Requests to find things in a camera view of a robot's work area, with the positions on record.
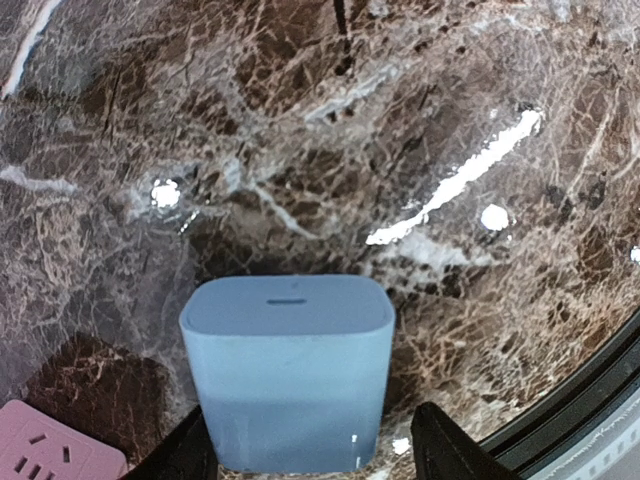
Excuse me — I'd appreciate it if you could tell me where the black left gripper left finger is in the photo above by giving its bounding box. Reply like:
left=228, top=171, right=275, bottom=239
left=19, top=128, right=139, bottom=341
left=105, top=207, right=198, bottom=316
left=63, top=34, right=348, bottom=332
left=121, top=406, right=218, bottom=480

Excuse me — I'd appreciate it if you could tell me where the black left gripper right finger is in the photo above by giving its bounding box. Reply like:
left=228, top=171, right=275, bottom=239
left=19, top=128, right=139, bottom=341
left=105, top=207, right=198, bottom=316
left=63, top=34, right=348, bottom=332
left=411, top=402, right=520, bottom=480

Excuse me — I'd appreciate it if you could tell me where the small blue charger plug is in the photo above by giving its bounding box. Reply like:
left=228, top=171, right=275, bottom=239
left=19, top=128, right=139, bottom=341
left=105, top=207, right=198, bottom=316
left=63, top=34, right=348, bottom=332
left=179, top=274, right=396, bottom=474

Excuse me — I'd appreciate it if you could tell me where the pink cube socket adapter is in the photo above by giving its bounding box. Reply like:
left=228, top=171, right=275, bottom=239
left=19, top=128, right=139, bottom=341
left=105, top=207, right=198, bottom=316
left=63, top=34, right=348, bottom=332
left=1, top=400, right=127, bottom=480

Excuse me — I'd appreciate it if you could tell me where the white slotted cable duct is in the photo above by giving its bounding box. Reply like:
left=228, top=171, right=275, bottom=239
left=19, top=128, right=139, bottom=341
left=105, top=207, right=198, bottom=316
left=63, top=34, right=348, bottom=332
left=530, top=392, right=639, bottom=480

